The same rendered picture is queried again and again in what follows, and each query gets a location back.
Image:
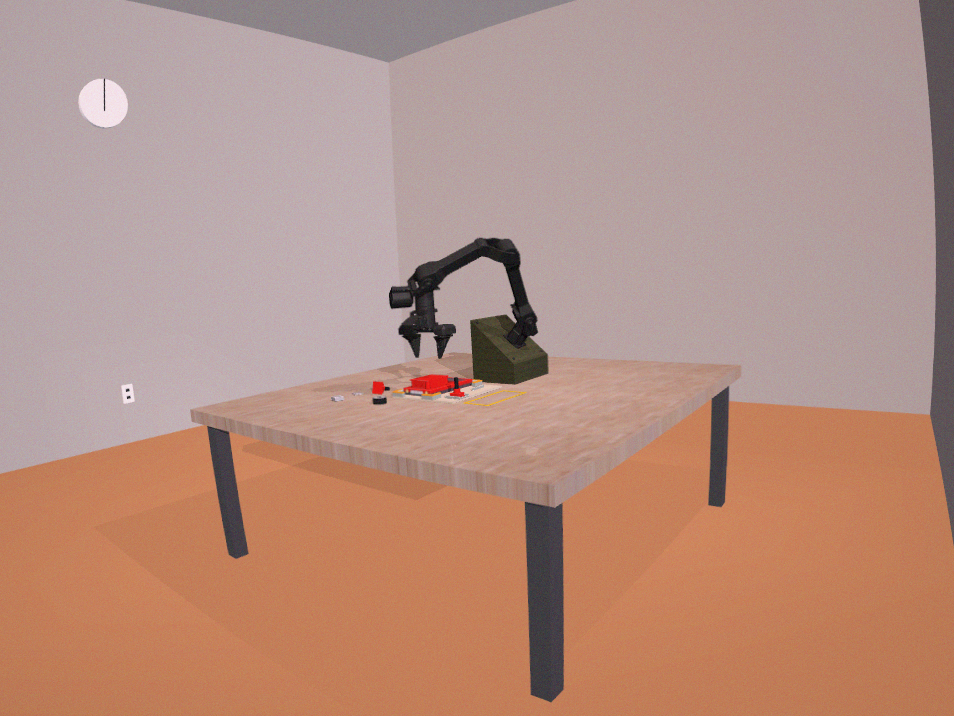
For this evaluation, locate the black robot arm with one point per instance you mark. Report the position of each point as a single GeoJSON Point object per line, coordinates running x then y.
{"type": "Point", "coordinates": [430, 274]}

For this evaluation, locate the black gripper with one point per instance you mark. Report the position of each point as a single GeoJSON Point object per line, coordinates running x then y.
{"type": "Point", "coordinates": [444, 331]}

